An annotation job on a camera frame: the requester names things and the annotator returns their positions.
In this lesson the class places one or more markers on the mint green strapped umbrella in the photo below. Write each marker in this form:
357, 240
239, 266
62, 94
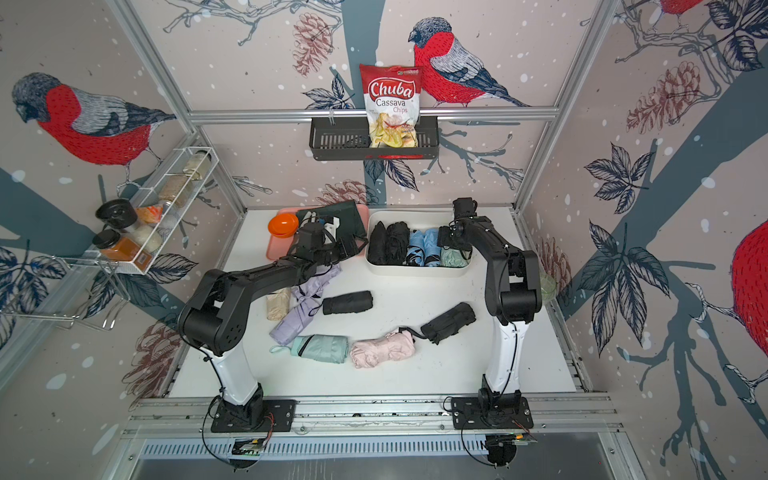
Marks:
330, 349

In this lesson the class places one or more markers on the lavender folded umbrella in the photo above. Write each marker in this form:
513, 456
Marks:
308, 300

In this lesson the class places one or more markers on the orange spice jar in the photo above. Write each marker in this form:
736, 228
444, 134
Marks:
115, 246

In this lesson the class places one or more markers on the light blue umbrella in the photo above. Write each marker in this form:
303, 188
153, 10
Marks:
431, 248

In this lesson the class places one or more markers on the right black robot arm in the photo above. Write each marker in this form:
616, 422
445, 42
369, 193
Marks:
512, 295

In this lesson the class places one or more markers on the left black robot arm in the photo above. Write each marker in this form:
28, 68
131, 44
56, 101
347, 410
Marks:
215, 318

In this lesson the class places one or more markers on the Chuba cassava chips bag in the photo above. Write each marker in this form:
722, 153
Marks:
392, 103

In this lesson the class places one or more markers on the beige striped folded umbrella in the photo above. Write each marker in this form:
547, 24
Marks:
278, 304

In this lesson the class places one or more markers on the black cased compact umbrella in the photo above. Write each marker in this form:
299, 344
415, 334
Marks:
355, 302

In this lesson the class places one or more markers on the black sleeved umbrella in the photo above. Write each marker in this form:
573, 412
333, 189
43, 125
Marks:
444, 325

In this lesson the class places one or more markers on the green lidded glass jar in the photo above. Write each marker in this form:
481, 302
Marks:
549, 287

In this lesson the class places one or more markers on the wire hook rack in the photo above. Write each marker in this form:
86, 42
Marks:
67, 292

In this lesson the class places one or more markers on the blue patterned umbrella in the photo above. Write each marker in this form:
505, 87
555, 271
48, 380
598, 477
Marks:
415, 255

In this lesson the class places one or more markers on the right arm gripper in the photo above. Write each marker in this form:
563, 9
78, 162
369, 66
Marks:
442, 238

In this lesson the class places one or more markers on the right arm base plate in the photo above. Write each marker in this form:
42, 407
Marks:
511, 412

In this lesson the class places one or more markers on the pink folded umbrella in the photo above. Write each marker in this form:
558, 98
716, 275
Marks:
395, 346

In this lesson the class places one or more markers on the pink plastic tray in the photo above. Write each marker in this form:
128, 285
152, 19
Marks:
278, 247

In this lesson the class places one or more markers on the black lidded spice jar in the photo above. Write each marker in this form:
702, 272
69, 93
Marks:
119, 214

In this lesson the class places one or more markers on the white wire spice rack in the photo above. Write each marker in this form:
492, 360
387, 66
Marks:
163, 204

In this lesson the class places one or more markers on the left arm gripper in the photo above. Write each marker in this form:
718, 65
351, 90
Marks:
352, 248

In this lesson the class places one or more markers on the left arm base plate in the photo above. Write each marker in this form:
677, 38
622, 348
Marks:
262, 416

